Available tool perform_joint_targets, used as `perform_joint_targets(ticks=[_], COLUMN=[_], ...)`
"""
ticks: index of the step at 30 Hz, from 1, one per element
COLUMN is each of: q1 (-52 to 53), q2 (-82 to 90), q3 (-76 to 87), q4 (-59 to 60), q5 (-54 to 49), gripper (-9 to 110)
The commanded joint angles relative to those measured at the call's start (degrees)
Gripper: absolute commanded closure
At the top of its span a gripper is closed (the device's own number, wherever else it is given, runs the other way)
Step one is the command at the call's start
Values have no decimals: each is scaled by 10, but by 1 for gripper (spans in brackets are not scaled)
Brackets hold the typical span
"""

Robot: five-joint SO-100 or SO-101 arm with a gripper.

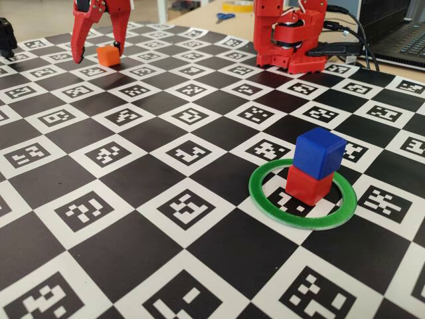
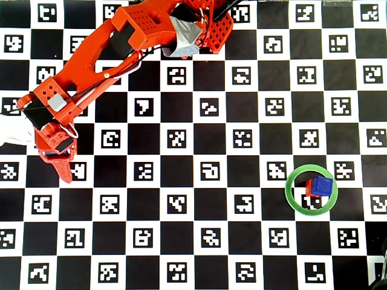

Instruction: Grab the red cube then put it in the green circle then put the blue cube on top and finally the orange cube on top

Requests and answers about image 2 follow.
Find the blue cube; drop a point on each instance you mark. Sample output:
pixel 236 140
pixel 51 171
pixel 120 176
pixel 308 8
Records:
pixel 323 186

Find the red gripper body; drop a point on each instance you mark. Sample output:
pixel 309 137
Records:
pixel 57 157

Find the red cube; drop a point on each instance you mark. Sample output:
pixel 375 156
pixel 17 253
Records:
pixel 308 190

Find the black white marker checkerboard mat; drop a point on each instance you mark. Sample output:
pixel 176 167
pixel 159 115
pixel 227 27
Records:
pixel 181 181

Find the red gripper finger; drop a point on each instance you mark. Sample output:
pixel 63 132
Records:
pixel 62 169

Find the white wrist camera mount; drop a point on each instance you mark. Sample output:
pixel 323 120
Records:
pixel 15 130

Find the red robot arm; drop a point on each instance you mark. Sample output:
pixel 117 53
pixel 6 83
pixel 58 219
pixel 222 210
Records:
pixel 90 54

